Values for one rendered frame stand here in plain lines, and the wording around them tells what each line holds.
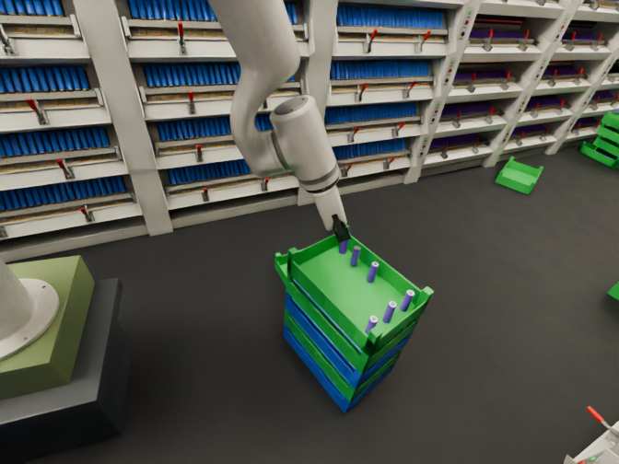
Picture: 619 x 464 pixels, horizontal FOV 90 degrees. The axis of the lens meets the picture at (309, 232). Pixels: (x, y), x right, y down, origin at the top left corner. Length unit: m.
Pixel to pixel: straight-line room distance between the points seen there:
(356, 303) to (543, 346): 0.81
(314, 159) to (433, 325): 0.85
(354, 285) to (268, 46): 0.58
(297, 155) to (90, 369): 0.60
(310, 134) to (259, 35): 0.17
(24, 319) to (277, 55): 0.66
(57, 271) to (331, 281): 0.63
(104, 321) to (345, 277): 0.59
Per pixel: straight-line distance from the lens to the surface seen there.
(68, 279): 0.87
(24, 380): 0.82
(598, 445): 1.16
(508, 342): 1.35
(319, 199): 0.62
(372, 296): 0.82
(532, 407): 1.26
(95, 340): 0.87
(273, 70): 0.49
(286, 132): 0.55
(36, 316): 0.82
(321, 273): 0.84
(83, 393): 0.81
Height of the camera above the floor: 0.94
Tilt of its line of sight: 40 degrees down
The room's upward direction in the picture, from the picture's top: 6 degrees clockwise
